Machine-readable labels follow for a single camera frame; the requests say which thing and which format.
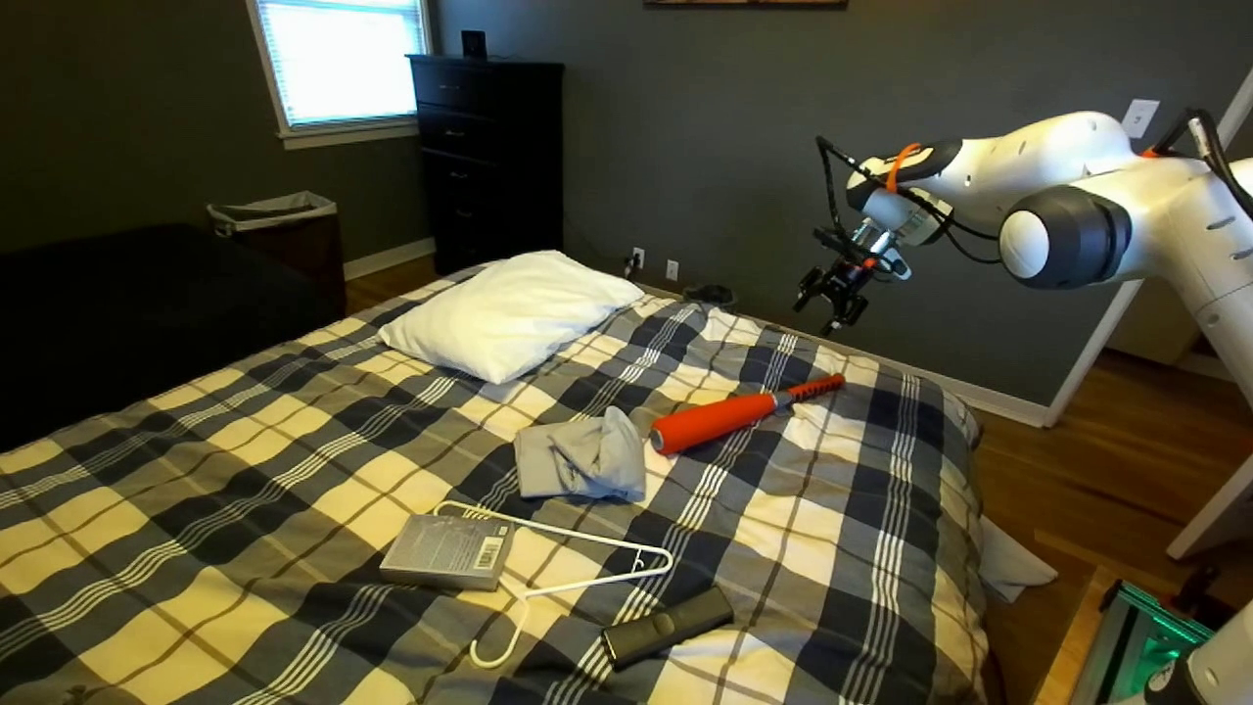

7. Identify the white cloth beside bed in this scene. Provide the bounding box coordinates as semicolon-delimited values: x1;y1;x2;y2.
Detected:
975;515;1061;607

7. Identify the large white leaning board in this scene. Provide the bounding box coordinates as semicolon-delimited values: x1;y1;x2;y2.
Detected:
833;63;1253;433

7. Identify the brown laundry hamper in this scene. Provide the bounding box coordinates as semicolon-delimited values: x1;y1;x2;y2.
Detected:
204;189;353;317

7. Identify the white slanted post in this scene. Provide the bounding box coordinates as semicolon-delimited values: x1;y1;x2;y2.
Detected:
1162;447;1253;567

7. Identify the bright window with white frame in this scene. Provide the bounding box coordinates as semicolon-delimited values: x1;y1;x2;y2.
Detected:
243;0;437;148

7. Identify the orange toy bat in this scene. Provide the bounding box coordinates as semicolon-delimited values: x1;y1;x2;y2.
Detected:
645;373;851;456

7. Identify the black tall dresser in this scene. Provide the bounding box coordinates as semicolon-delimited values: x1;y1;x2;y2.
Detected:
407;52;573;278

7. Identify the white light switch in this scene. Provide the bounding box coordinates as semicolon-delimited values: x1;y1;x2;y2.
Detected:
1119;95;1162;144

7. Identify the green metal frame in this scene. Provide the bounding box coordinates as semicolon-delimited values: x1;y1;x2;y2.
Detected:
1068;575;1219;705

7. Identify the grey folded cloth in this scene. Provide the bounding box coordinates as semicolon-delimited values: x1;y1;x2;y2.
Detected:
508;403;654;509

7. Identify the yellow grey plaid bedspread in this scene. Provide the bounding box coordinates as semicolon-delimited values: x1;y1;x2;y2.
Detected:
0;257;997;705

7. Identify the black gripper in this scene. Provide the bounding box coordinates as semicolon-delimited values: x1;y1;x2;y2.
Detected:
792;249;879;334

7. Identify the dark cylindrical flashlight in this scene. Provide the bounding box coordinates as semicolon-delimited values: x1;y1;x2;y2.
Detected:
598;582;740;669

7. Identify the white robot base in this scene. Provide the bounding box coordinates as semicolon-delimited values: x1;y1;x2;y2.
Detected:
1183;601;1253;705

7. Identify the white pillow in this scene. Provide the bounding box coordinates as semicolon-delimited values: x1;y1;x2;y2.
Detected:
376;248;654;389

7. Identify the white plastic clothes hanger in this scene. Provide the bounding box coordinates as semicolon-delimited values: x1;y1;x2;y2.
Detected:
436;497;682;674

